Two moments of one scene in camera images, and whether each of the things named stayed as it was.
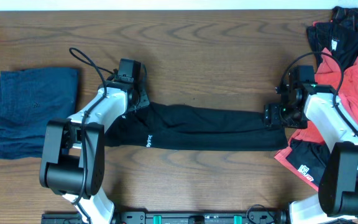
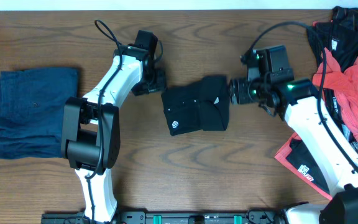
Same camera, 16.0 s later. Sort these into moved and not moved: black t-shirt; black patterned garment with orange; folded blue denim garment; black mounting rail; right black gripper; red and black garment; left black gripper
Moved: right black gripper; left black gripper; black t-shirt
Not moved: folded blue denim garment; black patterned garment with orange; black mounting rail; red and black garment
